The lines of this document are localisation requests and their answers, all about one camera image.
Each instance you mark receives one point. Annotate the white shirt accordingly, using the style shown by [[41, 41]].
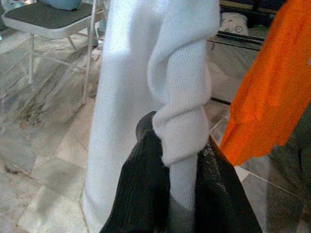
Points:
[[116, 97]]

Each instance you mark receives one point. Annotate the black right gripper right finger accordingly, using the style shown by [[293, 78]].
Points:
[[218, 194]]

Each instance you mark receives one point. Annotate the pale blue cushion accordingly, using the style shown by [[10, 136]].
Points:
[[60, 3]]

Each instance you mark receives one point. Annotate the grey seat folding chair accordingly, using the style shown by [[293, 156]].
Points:
[[36, 17]]

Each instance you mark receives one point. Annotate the orange t-shirt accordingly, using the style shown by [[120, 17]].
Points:
[[272, 85]]

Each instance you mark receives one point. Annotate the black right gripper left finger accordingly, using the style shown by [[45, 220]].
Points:
[[141, 189]]

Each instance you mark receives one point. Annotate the dark green sofa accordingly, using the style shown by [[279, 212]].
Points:
[[296, 145]]

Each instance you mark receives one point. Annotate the black metal drying rack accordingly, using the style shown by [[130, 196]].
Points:
[[243, 38]]

